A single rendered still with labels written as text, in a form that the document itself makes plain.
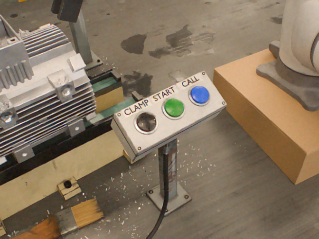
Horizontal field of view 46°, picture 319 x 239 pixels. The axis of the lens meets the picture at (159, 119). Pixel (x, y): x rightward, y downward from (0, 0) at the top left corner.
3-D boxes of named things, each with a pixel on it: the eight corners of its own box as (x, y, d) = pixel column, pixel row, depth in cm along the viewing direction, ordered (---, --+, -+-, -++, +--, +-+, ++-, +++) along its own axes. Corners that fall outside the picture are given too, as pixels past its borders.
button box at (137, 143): (132, 163, 57) (138, 153, 52) (108, 124, 59) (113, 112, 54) (217, 116, 64) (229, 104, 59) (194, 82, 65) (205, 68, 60)
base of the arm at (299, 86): (297, 40, 98) (301, 21, 94) (370, 82, 83) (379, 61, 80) (242, 63, 92) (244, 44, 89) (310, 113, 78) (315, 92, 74)
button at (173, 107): (169, 123, 57) (172, 119, 55) (158, 107, 57) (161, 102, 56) (184, 114, 58) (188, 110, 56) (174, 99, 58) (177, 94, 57)
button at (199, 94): (194, 109, 59) (198, 105, 57) (184, 94, 59) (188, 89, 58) (209, 102, 60) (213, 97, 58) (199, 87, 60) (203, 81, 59)
